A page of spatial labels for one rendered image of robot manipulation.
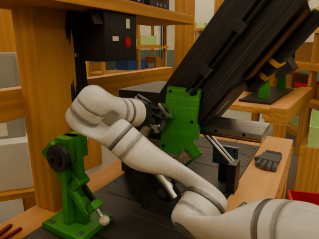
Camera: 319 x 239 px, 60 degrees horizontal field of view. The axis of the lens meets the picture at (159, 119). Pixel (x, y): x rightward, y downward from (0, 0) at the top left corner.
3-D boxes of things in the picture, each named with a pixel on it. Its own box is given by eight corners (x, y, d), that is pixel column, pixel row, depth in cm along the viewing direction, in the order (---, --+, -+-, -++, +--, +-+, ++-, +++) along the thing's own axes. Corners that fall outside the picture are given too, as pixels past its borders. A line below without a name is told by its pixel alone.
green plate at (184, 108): (200, 154, 91) (209, 91, 91) (191, 156, 84) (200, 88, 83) (169, 148, 97) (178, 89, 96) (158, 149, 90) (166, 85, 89)
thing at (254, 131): (269, 131, 100) (269, 123, 99) (260, 144, 87) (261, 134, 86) (173, 117, 119) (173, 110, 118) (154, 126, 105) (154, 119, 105)
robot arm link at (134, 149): (142, 115, 56) (115, 144, 52) (239, 202, 57) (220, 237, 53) (132, 129, 64) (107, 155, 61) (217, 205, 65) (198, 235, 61)
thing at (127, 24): (137, 59, 99) (137, 15, 95) (107, 61, 85) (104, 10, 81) (110, 59, 105) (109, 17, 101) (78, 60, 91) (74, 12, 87)
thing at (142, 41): (168, 96, 787) (168, 11, 729) (105, 113, 594) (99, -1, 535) (152, 95, 817) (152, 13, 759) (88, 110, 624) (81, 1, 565)
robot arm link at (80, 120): (53, 120, 56) (105, 165, 57) (77, 88, 54) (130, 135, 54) (71, 112, 63) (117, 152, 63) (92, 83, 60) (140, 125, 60)
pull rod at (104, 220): (112, 224, 75) (111, 205, 74) (105, 229, 73) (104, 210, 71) (96, 217, 78) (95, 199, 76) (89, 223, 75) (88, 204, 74)
